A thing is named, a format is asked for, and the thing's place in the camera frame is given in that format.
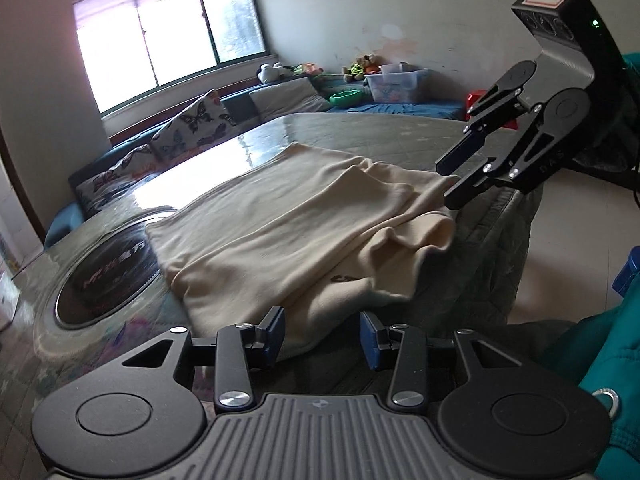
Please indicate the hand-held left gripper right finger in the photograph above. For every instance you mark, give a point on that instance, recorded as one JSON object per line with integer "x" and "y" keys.
{"x": 370, "y": 341}

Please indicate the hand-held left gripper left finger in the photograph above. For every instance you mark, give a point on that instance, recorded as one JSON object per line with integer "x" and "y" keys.
{"x": 275, "y": 331}

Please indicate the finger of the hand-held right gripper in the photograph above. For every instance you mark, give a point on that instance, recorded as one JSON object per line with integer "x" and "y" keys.
{"x": 465, "y": 192}
{"x": 457, "y": 154}

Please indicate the cream sweatshirt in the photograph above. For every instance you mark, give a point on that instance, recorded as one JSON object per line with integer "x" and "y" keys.
{"x": 300, "y": 220}

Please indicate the red plastic stool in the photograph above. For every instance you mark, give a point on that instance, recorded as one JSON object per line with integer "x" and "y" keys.
{"x": 475, "y": 102}

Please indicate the blue sofa blanket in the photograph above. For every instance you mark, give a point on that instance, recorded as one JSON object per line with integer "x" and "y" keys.
{"x": 410, "y": 109}

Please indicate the clear plastic storage box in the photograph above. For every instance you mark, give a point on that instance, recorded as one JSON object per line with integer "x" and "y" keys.
{"x": 397, "y": 85}

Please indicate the dark grey cloth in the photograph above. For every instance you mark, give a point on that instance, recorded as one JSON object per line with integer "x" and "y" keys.
{"x": 602, "y": 157}

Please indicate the green bowl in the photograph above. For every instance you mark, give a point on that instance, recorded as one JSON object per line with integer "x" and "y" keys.
{"x": 346, "y": 97}

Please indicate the brown plush toy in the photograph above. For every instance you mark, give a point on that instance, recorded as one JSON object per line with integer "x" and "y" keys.
{"x": 371, "y": 62}

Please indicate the green yellow plush toy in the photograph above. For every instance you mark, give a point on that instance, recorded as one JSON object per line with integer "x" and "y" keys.
{"x": 356, "y": 70}

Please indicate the green orange plush toy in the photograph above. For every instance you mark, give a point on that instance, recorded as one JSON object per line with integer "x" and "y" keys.
{"x": 307, "y": 69}

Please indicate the grey cushion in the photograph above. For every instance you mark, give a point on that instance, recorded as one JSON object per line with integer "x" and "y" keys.
{"x": 285, "y": 97}

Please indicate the black round induction cooktop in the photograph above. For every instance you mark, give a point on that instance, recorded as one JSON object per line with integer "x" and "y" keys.
{"x": 100, "y": 280}

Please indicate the blue plastic object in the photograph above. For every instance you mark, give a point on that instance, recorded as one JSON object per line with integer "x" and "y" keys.
{"x": 629, "y": 272}

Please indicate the panda plush toy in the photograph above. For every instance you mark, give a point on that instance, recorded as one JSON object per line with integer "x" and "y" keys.
{"x": 270, "y": 72}

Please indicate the butterfly print pillow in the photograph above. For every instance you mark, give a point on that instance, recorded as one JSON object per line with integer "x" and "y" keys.
{"x": 115, "y": 180}
{"x": 195, "y": 125}

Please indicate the blue sofa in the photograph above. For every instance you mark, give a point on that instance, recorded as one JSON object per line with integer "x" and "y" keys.
{"x": 60, "y": 225}

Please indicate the person's teal jacket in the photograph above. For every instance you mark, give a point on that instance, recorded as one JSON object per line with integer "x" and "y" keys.
{"x": 600, "y": 440}

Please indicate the window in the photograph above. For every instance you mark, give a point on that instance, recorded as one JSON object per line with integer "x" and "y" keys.
{"x": 165, "y": 35}

